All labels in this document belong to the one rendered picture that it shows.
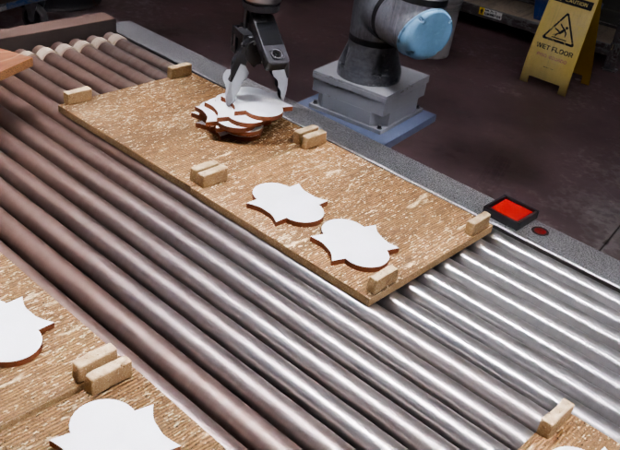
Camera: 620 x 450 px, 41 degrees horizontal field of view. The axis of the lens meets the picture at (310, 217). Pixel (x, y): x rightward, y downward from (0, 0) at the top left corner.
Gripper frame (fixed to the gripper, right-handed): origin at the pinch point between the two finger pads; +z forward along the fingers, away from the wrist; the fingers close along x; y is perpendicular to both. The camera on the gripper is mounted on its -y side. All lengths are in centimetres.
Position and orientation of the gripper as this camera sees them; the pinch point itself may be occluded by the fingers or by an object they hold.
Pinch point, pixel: (256, 102)
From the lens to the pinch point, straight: 167.0
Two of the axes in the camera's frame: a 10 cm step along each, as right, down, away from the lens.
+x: -8.9, 1.3, -4.3
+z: -1.2, 8.5, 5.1
